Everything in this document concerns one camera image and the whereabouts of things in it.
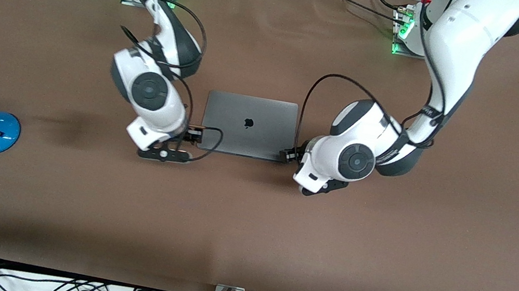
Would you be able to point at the grey laptop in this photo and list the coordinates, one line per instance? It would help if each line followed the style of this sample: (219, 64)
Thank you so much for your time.
(262, 130)

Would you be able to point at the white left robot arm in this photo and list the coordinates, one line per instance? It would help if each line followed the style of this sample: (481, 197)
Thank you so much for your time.
(462, 37)

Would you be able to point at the brown table cover sheet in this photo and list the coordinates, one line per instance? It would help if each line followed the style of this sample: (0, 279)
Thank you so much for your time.
(245, 227)

